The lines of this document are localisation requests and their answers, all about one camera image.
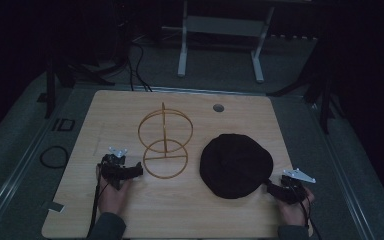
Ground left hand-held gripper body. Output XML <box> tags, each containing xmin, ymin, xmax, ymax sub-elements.
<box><xmin>99</xmin><ymin>146</ymin><xmax>135</xmax><ymax>191</ymax></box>

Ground gold wire hat stand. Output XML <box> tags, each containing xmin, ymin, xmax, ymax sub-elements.
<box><xmin>137</xmin><ymin>101</ymin><xmax>195</xmax><ymax>180</ymax></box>

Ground black tape floor mark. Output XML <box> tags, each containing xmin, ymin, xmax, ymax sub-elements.
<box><xmin>51</xmin><ymin>117</ymin><xmax>77</xmax><ymax>132</ymax></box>

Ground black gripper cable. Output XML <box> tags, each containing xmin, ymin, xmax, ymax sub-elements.
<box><xmin>86</xmin><ymin>178</ymin><xmax>112</xmax><ymax>238</ymax></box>
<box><xmin>288</xmin><ymin>184</ymin><xmax>323</xmax><ymax>240</ymax></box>

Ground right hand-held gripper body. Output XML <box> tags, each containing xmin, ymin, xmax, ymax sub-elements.
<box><xmin>272</xmin><ymin>167</ymin><xmax>317</xmax><ymax>205</ymax></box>

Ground person's left hand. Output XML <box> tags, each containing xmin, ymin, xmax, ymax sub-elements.
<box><xmin>95</xmin><ymin>164</ymin><xmax>132</xmax><ymax>216</ymax></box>

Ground white metal desk frame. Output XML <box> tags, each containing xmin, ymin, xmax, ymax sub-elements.
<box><xmin>161</xmin><ymin>0</ymin><xmax>278</xmax><ymax>84</ymax></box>

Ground black floor cables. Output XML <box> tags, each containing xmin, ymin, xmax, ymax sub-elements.
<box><xmin>125</xmin><ymin>36</ymin><xmax>153</xmax><ymax>93</ymax></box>

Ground person's right hand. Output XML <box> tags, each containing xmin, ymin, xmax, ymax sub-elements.
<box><xmin>276</xmin><ymin>185</ymin><xmax>316</xmax><ymax>228</ymax></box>

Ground black tripod stand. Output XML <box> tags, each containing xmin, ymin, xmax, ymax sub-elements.
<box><xmin>267</xmin><ymin>36</ymin><xmax>346</xmax><ymax>135</ymax></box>
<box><xmin>43</xmin><ymin>49</ymin><xmax>131</xmax><ymax>120</ymax></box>

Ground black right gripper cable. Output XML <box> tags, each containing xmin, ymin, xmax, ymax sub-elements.
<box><xmin>288</xmin><ymin>184</ymin><xmax>323</xmax><ymax>240</ymax></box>

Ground black hat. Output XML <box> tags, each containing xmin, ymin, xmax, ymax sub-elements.
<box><xmin>198</xmin><ymin>133</ymin><xmax>275</xmax><ymax>200</ymax></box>

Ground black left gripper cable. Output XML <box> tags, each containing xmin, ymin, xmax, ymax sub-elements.
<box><xmin>86</xmin><ymin>178</ymin><xmax>112</xmax><ymax>238</ymax></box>

